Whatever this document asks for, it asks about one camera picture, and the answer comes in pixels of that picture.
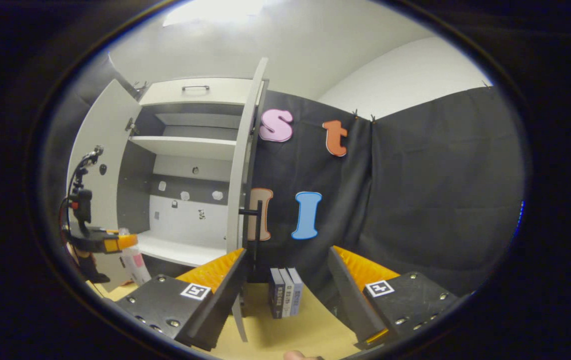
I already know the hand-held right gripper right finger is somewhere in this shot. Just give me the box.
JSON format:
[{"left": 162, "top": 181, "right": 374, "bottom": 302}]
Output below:
[{"left": 327, "top": 246, "right": 468, "bottom": 350}]

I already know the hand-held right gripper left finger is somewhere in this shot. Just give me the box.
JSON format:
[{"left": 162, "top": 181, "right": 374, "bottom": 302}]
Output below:
[{"left": 114, "top": 248, "right": 249, "bottom": 352}]

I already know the clear bottle with pink label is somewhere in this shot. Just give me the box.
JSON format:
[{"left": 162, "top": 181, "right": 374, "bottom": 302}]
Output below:
[{"left": 118, "top": 227, "right": 152, "bottom": 287}]

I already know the white cabinet door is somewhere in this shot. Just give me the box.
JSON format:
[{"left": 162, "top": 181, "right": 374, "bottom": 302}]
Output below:
[
  {"left": 225, "top": 56, "right": 270, "bottom": 344},
  {"left": 67, "top": 79, "right": 142, "bottom": 293}
]

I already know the white and grey cabinet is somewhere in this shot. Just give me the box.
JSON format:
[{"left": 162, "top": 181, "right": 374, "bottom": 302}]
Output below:
[{"left": 115, "top": 77, "right": 266, "bottom": 278}]

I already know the blue book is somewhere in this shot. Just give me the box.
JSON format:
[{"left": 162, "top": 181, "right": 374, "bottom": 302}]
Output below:
[{"left": 287, "top": 267, "right": 304, "bottom": 316}]

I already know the grey book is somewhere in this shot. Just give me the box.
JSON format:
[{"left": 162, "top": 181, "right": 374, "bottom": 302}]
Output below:
[{"left": 278, "top": 268, "right": 296, "bottom": 317}]

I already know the black backdrop cloth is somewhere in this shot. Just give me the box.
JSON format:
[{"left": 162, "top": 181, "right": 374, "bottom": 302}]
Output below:
[{"left": 40, "top": 52, "right": 526, "bottom": 321}]

